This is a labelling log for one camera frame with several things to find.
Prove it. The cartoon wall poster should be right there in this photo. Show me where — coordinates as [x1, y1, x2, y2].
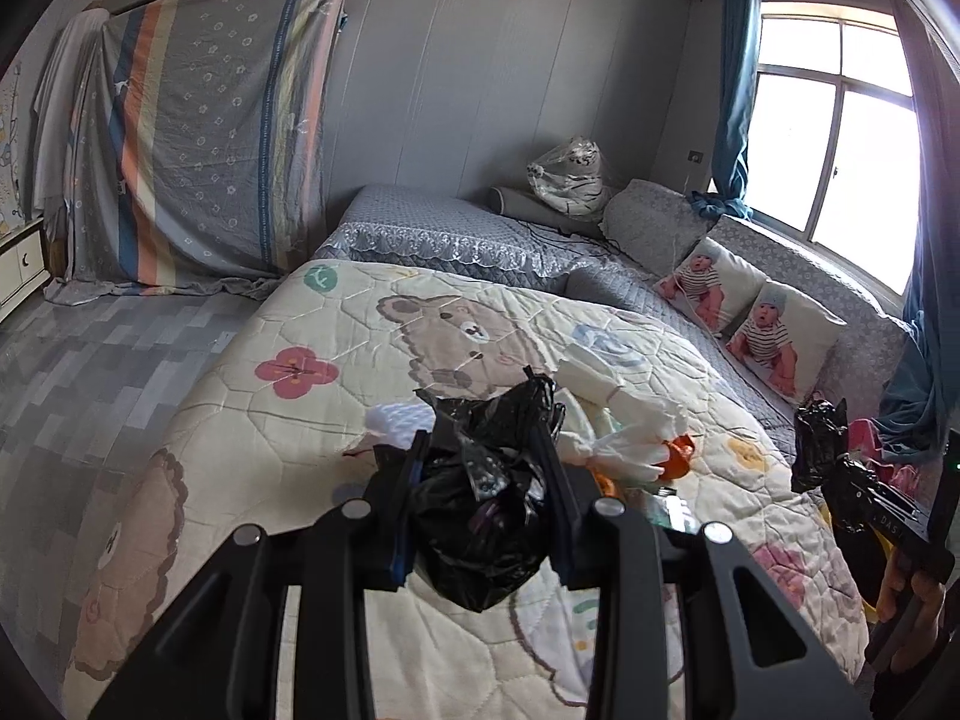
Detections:
[0, 64, 25, 241]

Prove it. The white foam fruit net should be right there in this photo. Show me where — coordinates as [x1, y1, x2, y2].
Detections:
[366, 400, 437, 452]

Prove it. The green foil snack wrapper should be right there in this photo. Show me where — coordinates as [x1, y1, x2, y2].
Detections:
[622, 491, 700, 535]

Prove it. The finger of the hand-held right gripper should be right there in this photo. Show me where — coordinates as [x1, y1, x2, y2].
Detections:
[821, 456, 876, 535]

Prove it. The small black plastic bag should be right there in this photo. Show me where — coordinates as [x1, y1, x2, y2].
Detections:
[790, 393, 850, 496]

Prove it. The pink cloth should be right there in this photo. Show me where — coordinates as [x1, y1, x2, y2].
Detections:
[846, 418, 925, 500]

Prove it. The orange peel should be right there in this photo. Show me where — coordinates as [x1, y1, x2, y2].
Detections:
[660, 435, 695, 482]

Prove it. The blue curtain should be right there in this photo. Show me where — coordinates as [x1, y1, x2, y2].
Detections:
[708, 0, 763, 220]
[874, 240, 960, 460]

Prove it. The white plastic pack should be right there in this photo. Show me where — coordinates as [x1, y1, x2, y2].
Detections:
[555, 337, 680, 485]

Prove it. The white cabinet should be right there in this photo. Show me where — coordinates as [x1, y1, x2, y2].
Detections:
[0, 216, 50, 325]

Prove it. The grey bolster pillow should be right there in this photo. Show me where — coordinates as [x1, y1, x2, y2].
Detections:
[490, 185, 608, 238]

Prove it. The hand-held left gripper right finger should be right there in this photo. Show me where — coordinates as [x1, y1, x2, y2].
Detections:
[534, 424, 875, 720]

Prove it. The cartoon bear printed quilt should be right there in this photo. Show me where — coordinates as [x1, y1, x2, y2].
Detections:
[64, 259, 871, 720]

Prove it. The white hanging cloth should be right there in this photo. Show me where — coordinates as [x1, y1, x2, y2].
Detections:
[31, 7, 113, 220]

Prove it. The striped floral bed sheet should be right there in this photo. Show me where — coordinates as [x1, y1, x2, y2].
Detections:
[45, 0, 351, 302]

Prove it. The tiger plush in plastic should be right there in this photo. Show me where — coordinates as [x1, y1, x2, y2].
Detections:
[525, 136, 613, 219]

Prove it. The large window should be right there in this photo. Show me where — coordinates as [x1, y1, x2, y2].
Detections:
[739, 0, 925, 295]

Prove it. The person's right hand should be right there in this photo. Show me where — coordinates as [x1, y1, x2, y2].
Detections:
[876, 550, 950, 666]

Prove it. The large black plastic bag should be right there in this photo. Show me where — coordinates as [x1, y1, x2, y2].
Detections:
[373, 364, 569, 614]

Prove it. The grey quilted bed cover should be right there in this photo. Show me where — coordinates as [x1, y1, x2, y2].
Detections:
[315, 184, 912, 466]

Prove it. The baby print pillow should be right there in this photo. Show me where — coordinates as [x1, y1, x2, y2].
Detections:
[723, 280, 848, 403]
[655, 236, 767, 339]

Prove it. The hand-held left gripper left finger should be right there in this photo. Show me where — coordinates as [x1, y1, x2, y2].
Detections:
[86, 429, 434, 720]

